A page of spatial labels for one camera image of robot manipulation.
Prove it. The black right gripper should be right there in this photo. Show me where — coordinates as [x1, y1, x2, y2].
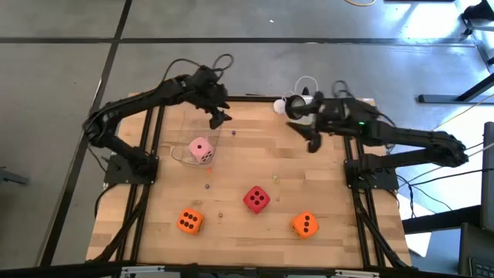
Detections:
[286, 91, 355, 154]

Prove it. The large red foam die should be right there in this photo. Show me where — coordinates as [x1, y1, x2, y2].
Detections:
[242, 185, 271, 215]

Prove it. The clear plastic box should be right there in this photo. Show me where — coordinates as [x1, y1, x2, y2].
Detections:
[169, 110, 224, 168]

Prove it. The white projector cable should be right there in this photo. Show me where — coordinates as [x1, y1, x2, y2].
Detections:
[283, 76, 320, 102]

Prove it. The black aluminium table frame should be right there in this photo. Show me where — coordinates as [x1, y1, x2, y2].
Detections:
[86, 94, 416, 271]

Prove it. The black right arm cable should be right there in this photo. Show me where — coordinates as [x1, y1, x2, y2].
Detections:
[331, 80, 353, 100]

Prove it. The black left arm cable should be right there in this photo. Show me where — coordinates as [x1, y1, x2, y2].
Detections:
[161, 53, 235, 84]

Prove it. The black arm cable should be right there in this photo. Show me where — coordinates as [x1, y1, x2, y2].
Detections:
[161, 53, 235, 84]
[331, 80, 353, 100]

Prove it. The black keyboard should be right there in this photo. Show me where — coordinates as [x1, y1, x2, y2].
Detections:
[469, 256, 494, 278]

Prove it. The large pink foam die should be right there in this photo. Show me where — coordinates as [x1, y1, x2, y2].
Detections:
[188, 136, 215, 164]

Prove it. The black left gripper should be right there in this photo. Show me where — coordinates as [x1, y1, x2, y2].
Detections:
[187, 66, 233, 131]

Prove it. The black desk leg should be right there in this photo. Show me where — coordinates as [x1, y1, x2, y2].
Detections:
[418, 73, 494, 104]

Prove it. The large orange foam die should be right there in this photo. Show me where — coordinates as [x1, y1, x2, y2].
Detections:
[290, 211, 320, 240]
[176, 208, 205, 236]

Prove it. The white cylindrical projector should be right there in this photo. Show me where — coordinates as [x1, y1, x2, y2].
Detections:
[273, 94, 324, 125]

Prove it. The black monitor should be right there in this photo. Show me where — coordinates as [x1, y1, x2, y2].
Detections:
[480, 121, 494, 232]

